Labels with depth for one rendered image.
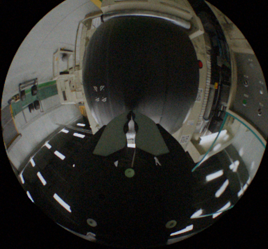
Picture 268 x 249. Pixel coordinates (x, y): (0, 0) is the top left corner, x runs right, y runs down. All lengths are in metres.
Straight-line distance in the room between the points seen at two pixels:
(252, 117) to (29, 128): 11.70
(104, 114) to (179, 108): 0.15
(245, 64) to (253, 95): 0.16
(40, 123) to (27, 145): 3.17
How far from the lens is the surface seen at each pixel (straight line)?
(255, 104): 0.56
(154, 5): 0.39
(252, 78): 0.57
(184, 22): 0.41
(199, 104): 0.49
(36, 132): 11.43
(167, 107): 0.15
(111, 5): 0.39
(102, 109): 0.15
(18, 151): 11.75
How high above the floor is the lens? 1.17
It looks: 25 degrees up
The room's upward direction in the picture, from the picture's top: 179 degrees clockwise
